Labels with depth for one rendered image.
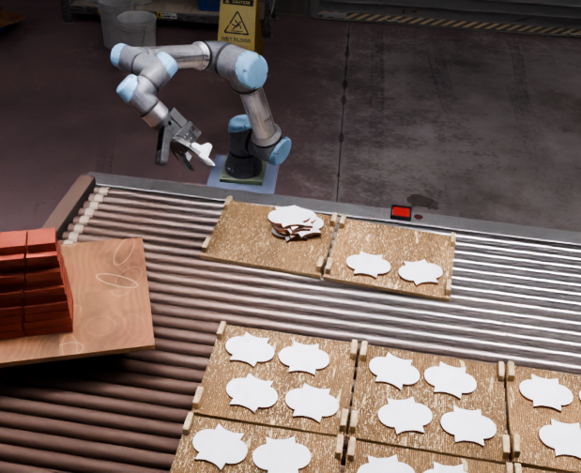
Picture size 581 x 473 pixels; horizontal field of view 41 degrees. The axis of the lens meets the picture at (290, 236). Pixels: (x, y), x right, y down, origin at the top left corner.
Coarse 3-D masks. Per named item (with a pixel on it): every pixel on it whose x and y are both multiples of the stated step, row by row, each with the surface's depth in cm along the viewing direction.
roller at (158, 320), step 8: (152, 320) 238; (160, 320) 237; (168, 320) 237; (176, 320) 237; (184, 320) 237; (192, 320) 238; (176, 328) 237; (184, 328) 237; (192, 328) 236; (200, 328) 236; (208, 328) 236; (216, 328) 236; (256, 328) 236; (360, 344) 232; (368, 344) 233; (416, 352) 231; (472, 360) 229; (480, 360) 229; (504, 368) 227
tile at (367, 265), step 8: (352, 256) 262; (360, 256) 262; (368, 256) 263; (376, 256) 263; (352, 264) 259; (360, 264) 259; (368, 264) 259; (376, 264) 260; (384, 264) 260; (360, 272) 256; (368, 272) 256; (376, 272) 256; (384, 272) 256
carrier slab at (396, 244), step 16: (352, 224) 280; (368, 224) 280; (336, 240) 271; (352, 240) 272; (368, 240) 272; (384, 240) 272; (400, 240) 273; (416, 240) 273; (432, 240) 274; (448, 240) 274; (336, 256) 264; (384, 256) 265; (400, 256) 265; (416, 256) 266; (432, 256) 266; (448, 256) 267; (336, 272) 257; (352, 272) 257; (448, 272) 259; (384, 288) 252; (400, 288) 252; (416, 288) 252; (432, 288) 252
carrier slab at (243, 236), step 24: (240, 216) 281; (264, 216) 281; (216, 240) 268; (240, 240) 269; (264, 240) 269; (312, 240) 271; (240, 264) 260; (264, 264) 259; (288, 264) 259; (312, 264) 260
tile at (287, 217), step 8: (280, 208) 273; (288, 208) 273; (296, 208) 273; (272, 216) 269; (280, 216) 269; (288, 216) 269; (296, 216) 270; (304, 216) 270; (280, 224) 266; (288, 224) 265; (296, 224) 266
